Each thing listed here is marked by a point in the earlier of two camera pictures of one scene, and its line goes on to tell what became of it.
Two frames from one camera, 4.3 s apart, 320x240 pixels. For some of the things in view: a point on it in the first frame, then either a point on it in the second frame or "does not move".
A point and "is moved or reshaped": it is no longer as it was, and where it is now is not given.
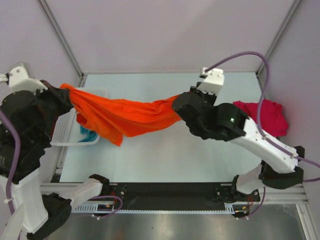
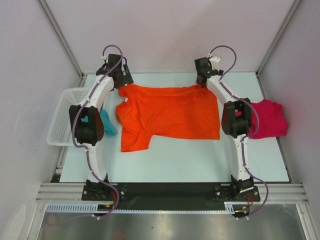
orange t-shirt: x=111 y=118 is moved or reshaped
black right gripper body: x=210 y=98 → x=197 y=82
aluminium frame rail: x=292 y=194 does not move
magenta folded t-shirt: x=272 y=120 does not move
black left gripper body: x=54 y=103 → x=124 y=80
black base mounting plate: x=175 y=196 does not move
